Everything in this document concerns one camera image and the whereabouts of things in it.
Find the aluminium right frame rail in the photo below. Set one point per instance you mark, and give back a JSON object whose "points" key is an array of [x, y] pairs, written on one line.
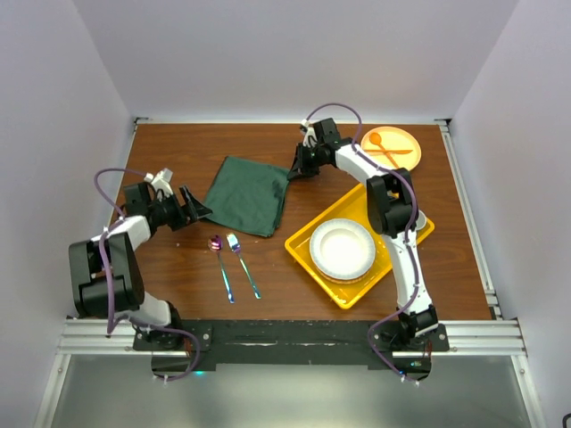
{"points": [[481, 262]]}

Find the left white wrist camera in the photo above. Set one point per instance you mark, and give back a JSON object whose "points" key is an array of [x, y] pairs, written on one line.
{"points": [[160, 182]]}

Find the dark green cloth napkin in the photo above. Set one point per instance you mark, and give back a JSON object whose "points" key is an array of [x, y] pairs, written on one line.
{"points": [[247, 196]]}

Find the orange round plate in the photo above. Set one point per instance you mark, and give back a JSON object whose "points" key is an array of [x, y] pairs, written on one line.
{"points": [[394, 138]]}

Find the yellow plastic tray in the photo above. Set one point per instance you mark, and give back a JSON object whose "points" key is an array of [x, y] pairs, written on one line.
{"points": [[348, 290]]}

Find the white ceramic plate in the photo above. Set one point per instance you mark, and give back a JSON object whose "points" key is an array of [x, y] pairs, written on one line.
{"points": [[342, 249]]}

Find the iridescent metal spoon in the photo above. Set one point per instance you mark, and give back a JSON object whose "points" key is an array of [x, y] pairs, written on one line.
{"points": [[215, 245]]}

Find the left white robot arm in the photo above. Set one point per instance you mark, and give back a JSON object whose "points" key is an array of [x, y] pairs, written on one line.
{"points": [[106, 280]]}

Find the iridescent metal fork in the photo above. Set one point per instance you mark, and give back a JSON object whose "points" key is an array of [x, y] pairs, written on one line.
{"points": [[236, 248]]}

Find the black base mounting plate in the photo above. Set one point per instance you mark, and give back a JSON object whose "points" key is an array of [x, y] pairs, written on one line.
{"points": [[209, 344]]}

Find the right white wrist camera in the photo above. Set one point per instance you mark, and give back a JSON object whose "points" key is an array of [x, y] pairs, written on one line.
{"points": [[309, 136]]}

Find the grey ceramic mug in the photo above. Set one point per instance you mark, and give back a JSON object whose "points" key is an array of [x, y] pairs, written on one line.
{"points": [[421, 221]]}

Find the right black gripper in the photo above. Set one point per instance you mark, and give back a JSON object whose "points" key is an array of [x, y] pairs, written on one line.
{"points": [[300, 167]]}

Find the aluminium front frame rail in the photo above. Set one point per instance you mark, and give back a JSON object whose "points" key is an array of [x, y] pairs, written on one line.
{"points": [[465, 338]]}

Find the aluminium frame rail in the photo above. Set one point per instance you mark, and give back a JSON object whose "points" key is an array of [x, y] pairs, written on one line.
{"points": [[481, 262], [465, 338]]}

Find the orange plastic knife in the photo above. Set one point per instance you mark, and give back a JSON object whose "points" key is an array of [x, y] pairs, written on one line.
{"points": [[394, 152]]}

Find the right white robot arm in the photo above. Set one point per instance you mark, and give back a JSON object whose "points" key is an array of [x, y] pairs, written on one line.
{"points": [[392, 211]]}

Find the orange plastic spoon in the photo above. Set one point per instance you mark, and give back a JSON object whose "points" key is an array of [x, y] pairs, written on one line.
{"points": [[376, 140]]}

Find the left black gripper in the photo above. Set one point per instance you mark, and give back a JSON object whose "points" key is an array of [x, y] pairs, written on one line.
{"points": [[194, 209]]}

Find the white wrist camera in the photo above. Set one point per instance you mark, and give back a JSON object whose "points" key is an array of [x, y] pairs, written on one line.
{"points": [[309, 136], [160, 182]]}

